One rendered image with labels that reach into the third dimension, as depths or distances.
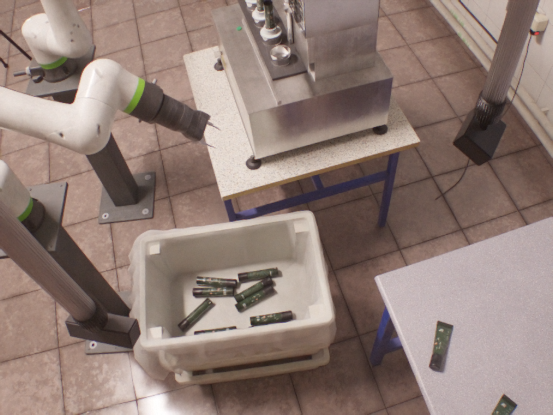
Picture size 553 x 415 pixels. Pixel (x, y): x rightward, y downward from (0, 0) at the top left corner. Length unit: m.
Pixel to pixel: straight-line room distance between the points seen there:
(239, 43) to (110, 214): 1.30
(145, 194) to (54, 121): 1.63
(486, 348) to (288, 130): 0.91
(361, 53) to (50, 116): 0.96
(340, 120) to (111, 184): 1.29
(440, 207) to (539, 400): 1.34
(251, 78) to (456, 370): 1.08
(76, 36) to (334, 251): 1.47
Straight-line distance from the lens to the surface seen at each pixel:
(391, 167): 2.14
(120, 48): 3.72
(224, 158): 1.84
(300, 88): 1.65
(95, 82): 1.21
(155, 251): 1.79
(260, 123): 1.64
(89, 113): 1.18
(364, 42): 1.64
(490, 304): 1.61
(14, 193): 1.57
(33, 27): 2.01
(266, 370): 2.01
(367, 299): 2.36
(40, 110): 1.20
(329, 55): 1.62
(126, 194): 2.68
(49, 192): 1.75
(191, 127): 1.31
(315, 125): 1.72
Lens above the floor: 2.17
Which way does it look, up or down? 56 degrees down
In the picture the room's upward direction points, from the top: 9 degrees counter-clockwise
